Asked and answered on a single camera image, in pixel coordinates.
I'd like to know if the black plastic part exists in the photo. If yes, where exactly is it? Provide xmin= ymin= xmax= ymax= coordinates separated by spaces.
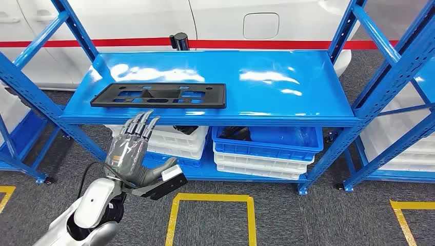
xmin=219 ymin=126 xmax=252 ymax=142
xmin=172 ymin=126 xmax=199 ymax=136

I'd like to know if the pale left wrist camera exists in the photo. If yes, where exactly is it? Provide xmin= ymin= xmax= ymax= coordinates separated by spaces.
xmin=141 ymin=165 xmax=188 ymax=201

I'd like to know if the black stanchion post head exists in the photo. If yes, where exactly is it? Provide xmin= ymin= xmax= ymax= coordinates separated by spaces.
xmin=169 ymin=32 xmax=190 ymax=51

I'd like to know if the blue plastic crate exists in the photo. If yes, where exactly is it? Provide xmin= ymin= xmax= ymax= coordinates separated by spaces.
xmin=144 ymin=152 xmax=202 ymax=169
xmin=211 ymin=126 xmax=324 ymax=162

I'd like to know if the white car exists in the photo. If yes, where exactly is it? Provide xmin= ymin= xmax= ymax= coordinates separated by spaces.
xmin=0 ymin=0 xmax=362 ymax=92

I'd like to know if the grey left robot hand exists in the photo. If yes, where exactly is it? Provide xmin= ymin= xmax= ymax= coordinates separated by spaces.
xmin=104 ymin=109 xmax=178 ymax=188

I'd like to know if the red barrier belt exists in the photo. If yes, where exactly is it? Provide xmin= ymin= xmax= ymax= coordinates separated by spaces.
xmin=0 ymin=38 xmax=399 ymax=51

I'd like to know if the yellow floor tape square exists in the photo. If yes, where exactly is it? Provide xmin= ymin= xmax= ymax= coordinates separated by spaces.
xmin=0 ymin=186 xmax=16 ymax=215
xmin=165 ymin=193 xmax=257 ymax=246
xmin=390 ymin=199 xmax=435 ymax=246

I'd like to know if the black plastic car panel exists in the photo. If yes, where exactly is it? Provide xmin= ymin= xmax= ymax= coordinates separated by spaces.
xmin=90 ymin=83 xmax=227 ymax=109

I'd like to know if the blue steel shelf rack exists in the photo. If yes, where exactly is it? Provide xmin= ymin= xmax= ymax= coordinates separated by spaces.
xmin=0 ymin=105 xmax=65 ymax=186
xmin=342 ymin=57 xmax=435 ymax=193
xmin=0 ymin=0 xmax=435 ymax=196

